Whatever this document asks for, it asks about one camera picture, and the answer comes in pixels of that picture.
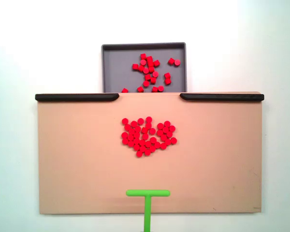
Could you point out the red cylindrical granule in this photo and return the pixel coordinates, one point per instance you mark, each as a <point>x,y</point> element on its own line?
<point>167,75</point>
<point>140,121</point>
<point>148,125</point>
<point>153,140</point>
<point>125,121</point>
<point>159,132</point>
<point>145,130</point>
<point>148,77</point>
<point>136,134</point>
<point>132,131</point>
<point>160,126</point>
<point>151,69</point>
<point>152,131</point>
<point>148,144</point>
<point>165,130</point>
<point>136,146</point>
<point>147,152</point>
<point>160,88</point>
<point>143,56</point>
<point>124,135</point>
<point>156,63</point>
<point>140,89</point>
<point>146,83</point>
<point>135,67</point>
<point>169,134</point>
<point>163,137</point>
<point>174,140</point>
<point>149,59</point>
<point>152,148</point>
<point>142,142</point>
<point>127,126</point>
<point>139,153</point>
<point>137,128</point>
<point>130,143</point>
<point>146,70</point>
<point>150,64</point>
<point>177,62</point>
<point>168,141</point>
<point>167,123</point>
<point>163,146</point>
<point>141,68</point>
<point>125,141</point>
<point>145,136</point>
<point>157,144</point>
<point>153,80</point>
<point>155,74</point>
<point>142,148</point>
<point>168,81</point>
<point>171,61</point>
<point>172,128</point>
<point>130,137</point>
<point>149,119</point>
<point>134,124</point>
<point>136,140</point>
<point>142,62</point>
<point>124,91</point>
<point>155,89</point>

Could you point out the black edge rail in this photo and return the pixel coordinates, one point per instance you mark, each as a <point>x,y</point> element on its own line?
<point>222,97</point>
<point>75,97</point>

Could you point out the green T-shaped pusher tool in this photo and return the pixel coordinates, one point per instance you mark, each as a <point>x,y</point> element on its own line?
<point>147,205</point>

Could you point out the grey shallow tray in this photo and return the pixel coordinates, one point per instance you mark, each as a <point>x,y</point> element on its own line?
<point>118,67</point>

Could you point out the beige flat work board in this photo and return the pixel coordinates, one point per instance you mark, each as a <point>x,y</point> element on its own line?
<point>75,157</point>

